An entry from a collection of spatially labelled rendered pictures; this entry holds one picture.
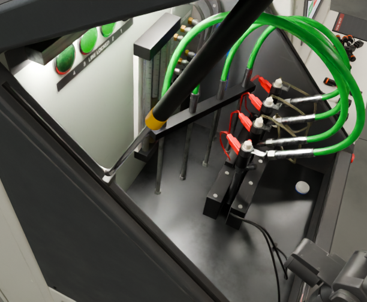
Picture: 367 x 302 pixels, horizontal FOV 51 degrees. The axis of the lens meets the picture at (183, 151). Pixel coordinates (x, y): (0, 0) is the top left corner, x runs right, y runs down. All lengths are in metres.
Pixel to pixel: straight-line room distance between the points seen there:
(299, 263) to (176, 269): 0.21
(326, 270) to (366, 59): 1.01
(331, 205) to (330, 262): 0.39
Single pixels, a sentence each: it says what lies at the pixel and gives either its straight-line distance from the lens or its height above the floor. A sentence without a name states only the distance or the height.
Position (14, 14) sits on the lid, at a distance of 0.36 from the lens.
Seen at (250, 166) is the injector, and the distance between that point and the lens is 0.87.
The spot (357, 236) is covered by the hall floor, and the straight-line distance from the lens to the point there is 2.28.
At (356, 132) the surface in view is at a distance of 0.74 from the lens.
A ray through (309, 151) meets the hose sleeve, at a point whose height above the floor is 1.20.
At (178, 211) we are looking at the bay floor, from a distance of 1.08.
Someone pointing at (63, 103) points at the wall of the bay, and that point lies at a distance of 0.66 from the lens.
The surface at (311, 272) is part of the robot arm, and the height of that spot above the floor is 1.16.
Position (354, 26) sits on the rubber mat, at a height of 0.98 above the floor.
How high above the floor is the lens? 1.74
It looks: 49 degrees down
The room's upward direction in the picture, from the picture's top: 8 degrees clockwise
